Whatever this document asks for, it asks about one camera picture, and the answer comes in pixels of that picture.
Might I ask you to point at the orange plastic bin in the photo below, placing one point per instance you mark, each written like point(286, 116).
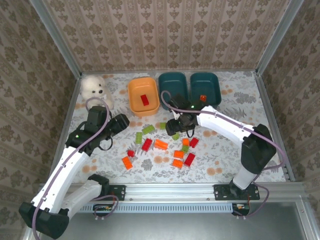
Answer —
point(135, 100)

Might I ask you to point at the aluminium frame post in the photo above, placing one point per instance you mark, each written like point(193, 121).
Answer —
point(278, 37)
point(58, 37)

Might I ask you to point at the orange arch lego brick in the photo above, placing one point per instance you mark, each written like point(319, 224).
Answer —
point(160, 143)

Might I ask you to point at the black connector box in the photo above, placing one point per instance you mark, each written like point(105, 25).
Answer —
point(241, 208)
point(102, 208)

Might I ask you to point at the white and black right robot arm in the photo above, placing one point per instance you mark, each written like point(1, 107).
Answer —
point(225, 122)

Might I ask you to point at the green four-stud lego brick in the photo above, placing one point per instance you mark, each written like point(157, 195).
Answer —
point(162, 126)

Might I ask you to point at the grey metal panel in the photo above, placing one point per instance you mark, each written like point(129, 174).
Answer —
point(175, 227)

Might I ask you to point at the floral table cover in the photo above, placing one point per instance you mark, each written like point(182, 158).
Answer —
point(225, 155)

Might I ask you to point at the long red lego brick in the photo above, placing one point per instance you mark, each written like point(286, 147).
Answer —
point(189, 159)

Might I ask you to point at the green six-stud lego brick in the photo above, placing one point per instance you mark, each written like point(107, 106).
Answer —
point(148, 129)

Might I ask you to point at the white plush dog toy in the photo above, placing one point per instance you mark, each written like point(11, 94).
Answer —
point(91, 86)

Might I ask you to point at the teal plastic bin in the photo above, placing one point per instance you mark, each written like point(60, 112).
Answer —
point(210, 87)
point(172, 83)

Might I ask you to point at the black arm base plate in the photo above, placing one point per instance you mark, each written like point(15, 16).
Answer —
point(222, 192)
point(120, 192)

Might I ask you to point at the small green lego brick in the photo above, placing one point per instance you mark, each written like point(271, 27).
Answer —
point(185, 149)

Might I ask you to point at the small orange lego brick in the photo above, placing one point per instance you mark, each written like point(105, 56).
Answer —
point(202, 98)

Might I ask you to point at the small red lego brick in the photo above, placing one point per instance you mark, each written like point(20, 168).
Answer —
point(130, 153)

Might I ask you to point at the aluminium table edge rail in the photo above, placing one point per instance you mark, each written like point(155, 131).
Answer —
point(268, 107)
point(72, 100)
point(125, 71)

